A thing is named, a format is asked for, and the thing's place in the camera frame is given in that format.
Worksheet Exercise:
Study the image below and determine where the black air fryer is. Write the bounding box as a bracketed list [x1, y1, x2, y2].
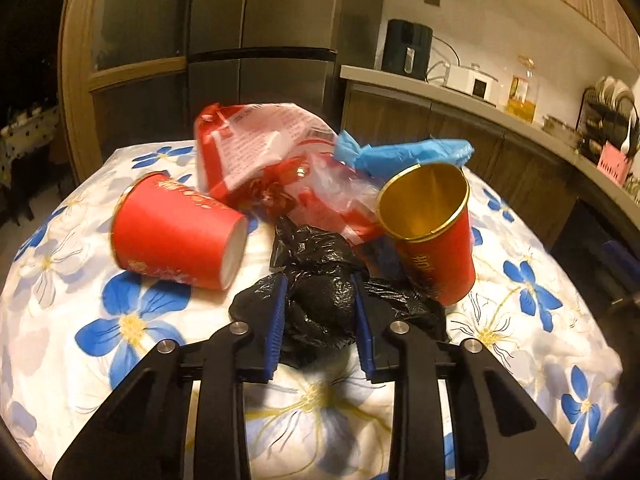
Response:
[381, 19, 434, 80]

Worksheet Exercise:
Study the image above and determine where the black dish rack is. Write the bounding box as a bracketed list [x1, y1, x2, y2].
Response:
[575, 76, 640, 163]

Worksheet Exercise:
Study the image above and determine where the grey refrigerator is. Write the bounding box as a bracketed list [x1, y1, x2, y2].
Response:
[186, 0, 388, 151]

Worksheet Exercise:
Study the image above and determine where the blue plastic bag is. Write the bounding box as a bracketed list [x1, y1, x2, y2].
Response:
[334, 130, 475, 181]

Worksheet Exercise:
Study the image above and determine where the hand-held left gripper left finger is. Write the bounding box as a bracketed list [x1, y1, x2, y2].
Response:
[52, 276, 290, 480]

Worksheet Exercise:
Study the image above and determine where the red cup with gold inside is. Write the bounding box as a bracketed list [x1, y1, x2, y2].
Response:
[376, 162, 477, 306]

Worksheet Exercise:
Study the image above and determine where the pink utensil holder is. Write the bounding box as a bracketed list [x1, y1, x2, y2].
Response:
[597, 141, 632, 180]

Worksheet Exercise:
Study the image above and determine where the polka dot covered table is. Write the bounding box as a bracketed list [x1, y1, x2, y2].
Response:
[0, 105, 61, 161]

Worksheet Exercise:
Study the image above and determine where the blue floral tablecloth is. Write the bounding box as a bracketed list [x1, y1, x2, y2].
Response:
[0, 139, 626, 480]

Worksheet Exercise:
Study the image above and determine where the appliance power cable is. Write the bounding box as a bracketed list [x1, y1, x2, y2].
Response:
[427, 35, 468, 83]

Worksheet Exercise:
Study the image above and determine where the wooden glass door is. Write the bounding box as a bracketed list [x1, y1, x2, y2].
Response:
[57, 0, 198, 186]

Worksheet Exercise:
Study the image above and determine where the red paper cup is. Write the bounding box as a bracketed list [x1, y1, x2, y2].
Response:
[110, 171, 249, 291]

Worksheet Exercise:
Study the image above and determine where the black plastic bag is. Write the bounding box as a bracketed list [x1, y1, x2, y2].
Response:
[229, 216, 448, 367]

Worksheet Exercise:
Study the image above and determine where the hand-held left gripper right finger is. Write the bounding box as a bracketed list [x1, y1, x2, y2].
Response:
[350, 274, 586, 480]

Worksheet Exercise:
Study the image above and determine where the cooking oil bottle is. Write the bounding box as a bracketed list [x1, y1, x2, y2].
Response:
[505, 55, 540, 123]

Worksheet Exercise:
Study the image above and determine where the red and white plastic bag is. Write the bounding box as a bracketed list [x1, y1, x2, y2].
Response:
[194, 102, 383, 246]

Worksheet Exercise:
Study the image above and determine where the metal bowl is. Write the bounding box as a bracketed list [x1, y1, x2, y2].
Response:
[542, 114, 583, 136]

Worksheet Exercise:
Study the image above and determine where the wooden kitchen counter cabinet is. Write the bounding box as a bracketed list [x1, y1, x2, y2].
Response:
[340, 65, 640, 261]

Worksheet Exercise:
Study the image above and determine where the white slow cooker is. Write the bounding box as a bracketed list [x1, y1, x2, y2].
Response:
[444, 62, 501, 98]

